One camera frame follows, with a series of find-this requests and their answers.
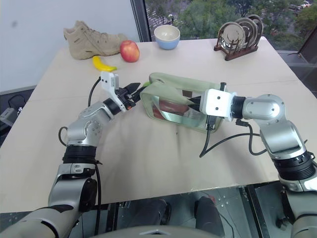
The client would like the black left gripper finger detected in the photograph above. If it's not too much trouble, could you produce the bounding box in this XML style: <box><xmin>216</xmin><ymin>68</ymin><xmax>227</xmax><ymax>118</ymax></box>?
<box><xmin>129</xmin><ymin>86</ymin><xmax>147</xmax><ymax>103</ymax></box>
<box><xmin>124</xmin><ymin>82</ymin><xmax>140</xmax><ymax>94</ymax></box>

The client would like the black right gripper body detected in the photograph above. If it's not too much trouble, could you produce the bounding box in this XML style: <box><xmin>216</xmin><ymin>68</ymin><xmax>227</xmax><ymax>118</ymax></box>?
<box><xmin>194</xmin><ymin>95</ymin><xmax>205</xmax><ymax>112</ymax></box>

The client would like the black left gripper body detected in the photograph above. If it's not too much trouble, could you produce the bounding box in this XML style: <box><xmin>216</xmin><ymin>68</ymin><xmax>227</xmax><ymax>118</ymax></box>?
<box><xmin>115</xmin><ymin>87</ymin><xmax>137</xmax><ymax>111</ymax></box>

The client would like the green transparent zipper pouch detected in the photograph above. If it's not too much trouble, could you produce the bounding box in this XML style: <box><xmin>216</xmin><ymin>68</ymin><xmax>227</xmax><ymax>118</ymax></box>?
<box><xmin>139</xmin><ymin>72</ymin><xmax>224</xmax><ymax>134</ymax></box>

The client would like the red item inside pouch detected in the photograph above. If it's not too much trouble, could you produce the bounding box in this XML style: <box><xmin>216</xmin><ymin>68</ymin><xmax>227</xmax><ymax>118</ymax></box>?
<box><xmin>152</xmin><ymin>100</ymin><xmax>190</xmax><ymax>120</ymax></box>

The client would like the red apple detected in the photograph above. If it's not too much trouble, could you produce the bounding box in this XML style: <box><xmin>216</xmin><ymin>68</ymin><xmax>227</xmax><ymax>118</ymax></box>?
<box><xmin>119</xmin><ymin>40</ymin><xmax>140</xmax><ymax>63</ymax></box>

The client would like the yellow banana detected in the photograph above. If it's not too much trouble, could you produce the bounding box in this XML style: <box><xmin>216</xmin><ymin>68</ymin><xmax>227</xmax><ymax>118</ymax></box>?
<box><xmin>92</xmin><ymin>56</ymin><xmax>118</xmax><ymax>73</ymax></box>

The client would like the blue and cream bowl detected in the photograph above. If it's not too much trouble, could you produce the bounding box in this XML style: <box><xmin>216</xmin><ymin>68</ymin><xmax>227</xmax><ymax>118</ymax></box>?
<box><xmin>154</xmin><ymin>24</ymin><xmax>181</xmax><ymax>51</ymax></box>

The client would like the tan suede boot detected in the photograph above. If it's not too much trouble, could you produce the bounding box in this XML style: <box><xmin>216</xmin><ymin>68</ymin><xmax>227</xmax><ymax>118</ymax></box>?
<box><xmin>63</xmin><ymin>20</ymin><xmax>129</xmax><ymax>61</ymax></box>

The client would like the dark wooden plate rack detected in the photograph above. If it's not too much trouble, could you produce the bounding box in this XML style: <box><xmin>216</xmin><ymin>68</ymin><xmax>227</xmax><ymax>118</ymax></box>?
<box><xmin>213</xmin><ymin>36</ymin><xmax>260</xmax><ymax>61</ymax></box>

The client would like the shiny metal plate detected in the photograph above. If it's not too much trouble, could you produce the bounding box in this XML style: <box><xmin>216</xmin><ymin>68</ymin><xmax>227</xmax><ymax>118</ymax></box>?
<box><xmin>247</xmin><ymin>14</ymin><xmax>264</xmax><ymax>44</ymax></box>
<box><xmin>217</xmin><ymin>21</ymin><xmax>245</xmax><ymax>50</ymax></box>
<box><xmin>234</xmin><ymin>17</ymin><xmax>256</xmax><ymax>48</ymax></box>

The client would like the dark rounded shape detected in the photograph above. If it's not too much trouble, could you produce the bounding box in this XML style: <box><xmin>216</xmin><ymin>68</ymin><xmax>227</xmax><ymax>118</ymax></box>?
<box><xmin>194</xmin><ymin>196</ymin><xmax>225</xmax><ymax>238</ymax></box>
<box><xmin>127</xmin><ymin>198</ymin><xmax>172</xmax><ymax>230</ymax></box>

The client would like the grey box on floor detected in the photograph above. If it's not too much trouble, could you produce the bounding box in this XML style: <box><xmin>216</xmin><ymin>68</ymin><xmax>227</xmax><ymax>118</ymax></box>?
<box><xmin>0</xmin><ymin>107</ymin><xmax>18</xmax><ymax>126</ymax></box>

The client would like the dark brown board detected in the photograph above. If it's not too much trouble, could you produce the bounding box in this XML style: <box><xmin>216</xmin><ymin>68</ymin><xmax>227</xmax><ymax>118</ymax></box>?
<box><xmin>296</xmin><ymin>36</ymin><xmax>317</xmax><ymax>64</ymax></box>

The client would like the grey robot torso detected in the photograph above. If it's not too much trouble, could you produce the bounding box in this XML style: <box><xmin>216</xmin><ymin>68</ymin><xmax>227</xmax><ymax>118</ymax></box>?
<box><xmin>125</xmin><ymin>224</ymin><xmax>200</xmax><ymax>238</ymax></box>

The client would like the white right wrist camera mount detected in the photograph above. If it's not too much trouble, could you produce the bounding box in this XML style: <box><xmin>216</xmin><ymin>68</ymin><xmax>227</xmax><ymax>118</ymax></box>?
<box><xmin>199</xmin><ymin>88</ymin><xmax>238</xmax><ymax>122</ymax></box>

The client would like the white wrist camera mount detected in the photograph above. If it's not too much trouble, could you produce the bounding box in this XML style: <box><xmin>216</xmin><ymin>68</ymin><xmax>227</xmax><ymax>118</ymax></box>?
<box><xmin>100</xmin><ymin>71</ymin><xmax>127</xmax><ymax>113</ymax></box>
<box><xmin>199</xmin><ymin>88</ymin><xmax>238</xmax><ymax>122</ymax></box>

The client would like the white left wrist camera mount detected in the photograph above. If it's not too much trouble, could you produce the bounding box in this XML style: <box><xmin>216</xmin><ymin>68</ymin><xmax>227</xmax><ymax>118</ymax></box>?
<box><xmin>100</xmin><ymin>71</ymin><xmax>127</xmax><ymax>113</ymax></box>

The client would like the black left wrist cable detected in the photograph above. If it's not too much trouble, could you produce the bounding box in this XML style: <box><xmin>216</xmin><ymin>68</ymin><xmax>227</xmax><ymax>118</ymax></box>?
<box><xmin>88</xmin><ymin>76</ymin><xmax>103</xmax><ymax>108</ymax></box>

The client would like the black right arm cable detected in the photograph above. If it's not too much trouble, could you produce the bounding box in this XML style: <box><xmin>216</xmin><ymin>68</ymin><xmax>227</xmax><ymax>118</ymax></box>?
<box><xmin>236</xmin><ymin>119</ymin><xmax>268</xmax><ymax>156</ymax></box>
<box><xmin>199</xmin><ymin>116</ymin><xmax>262</xmax><ymax>158</ymax></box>

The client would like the dark window frame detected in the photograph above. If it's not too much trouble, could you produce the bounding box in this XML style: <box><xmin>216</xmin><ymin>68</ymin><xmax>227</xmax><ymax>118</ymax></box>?
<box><xmin>129</xmin><ymin>0</ymin><xmax>152</xmax><ymax>43</ymax></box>

